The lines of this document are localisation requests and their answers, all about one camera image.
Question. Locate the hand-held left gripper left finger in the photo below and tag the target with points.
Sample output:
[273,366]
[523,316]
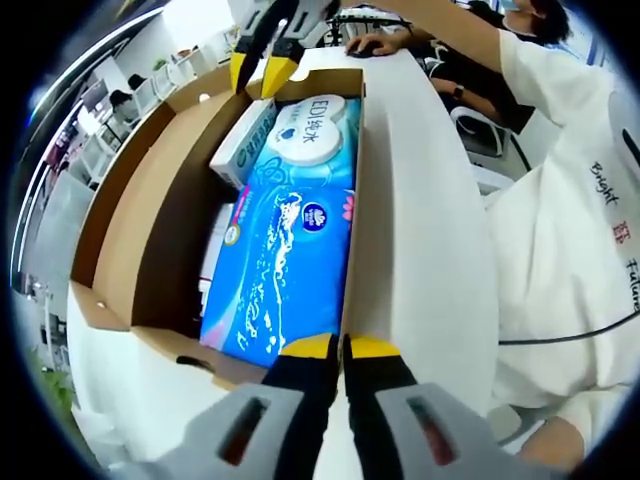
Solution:
[240,435]

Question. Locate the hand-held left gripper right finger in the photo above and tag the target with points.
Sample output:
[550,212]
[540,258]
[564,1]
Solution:
[425,435]

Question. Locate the white green carton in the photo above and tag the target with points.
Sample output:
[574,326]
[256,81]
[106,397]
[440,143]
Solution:
[240,145]

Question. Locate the light blue wet wipes pack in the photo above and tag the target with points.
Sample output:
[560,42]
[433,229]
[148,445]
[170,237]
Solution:
[320,165]

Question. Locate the blue soft tissue pack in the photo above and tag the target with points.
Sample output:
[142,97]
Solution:
[280,280]

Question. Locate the brown cardboard shoe box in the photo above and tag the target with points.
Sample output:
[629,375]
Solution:
[150,225]

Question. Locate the black computer mouse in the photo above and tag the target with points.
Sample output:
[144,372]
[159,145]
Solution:
[356,53]

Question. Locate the green plant in white pot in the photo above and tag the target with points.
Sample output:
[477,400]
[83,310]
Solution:
[57,392]

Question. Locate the white chair with dark seat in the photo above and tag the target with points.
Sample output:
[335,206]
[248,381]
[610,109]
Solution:
[477,132]

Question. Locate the person in white shirt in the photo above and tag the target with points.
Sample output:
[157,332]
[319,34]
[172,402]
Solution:
[550,240]

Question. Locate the white desk partition board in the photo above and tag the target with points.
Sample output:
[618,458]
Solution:
[55,225]

